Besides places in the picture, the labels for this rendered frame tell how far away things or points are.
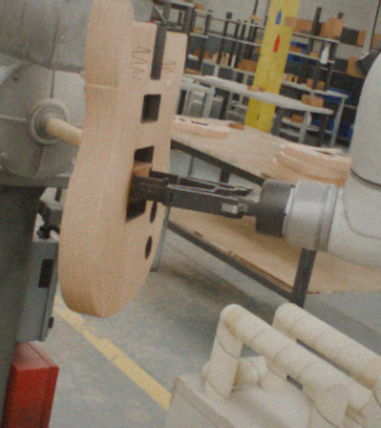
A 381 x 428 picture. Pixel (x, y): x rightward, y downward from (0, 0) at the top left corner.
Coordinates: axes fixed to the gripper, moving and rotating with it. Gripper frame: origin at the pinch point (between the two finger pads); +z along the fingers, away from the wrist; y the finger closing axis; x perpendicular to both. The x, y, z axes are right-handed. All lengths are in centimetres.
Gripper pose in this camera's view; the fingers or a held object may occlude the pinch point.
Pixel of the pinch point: (143, 182)
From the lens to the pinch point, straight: 113.8
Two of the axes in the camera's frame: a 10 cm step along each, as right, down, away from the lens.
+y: 2.3, -1.3, 9.6
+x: 1.5, -9.7, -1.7
